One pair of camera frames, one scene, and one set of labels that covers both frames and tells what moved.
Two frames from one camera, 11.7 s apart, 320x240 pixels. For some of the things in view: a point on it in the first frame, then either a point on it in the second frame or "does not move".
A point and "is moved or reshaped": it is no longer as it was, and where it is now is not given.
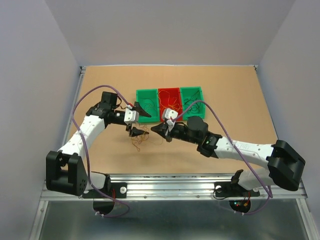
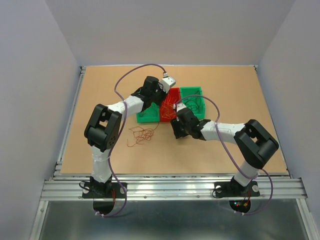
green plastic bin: [189, 94] does not move
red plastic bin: [170, 98] does not move
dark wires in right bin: [195, 108] does not move
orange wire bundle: [138, 140] is moved or reshaped
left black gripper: [134, 131] -> [163, 95]
